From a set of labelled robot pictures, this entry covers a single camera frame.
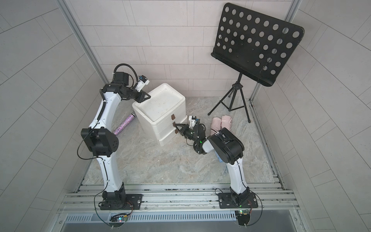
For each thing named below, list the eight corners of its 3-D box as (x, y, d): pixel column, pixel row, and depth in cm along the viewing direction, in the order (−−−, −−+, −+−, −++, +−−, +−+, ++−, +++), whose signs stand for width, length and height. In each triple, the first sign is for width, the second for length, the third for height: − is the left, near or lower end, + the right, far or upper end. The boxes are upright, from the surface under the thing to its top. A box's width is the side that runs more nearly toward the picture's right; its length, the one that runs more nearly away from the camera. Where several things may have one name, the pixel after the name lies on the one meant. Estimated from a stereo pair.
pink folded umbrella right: (220, 128, 101) (221, 126, 98) (221, 117, 107) (222, 114, 105) (231, 130, 100) (232, 127, 98) (231, 118, 107) (232, 115, 104)
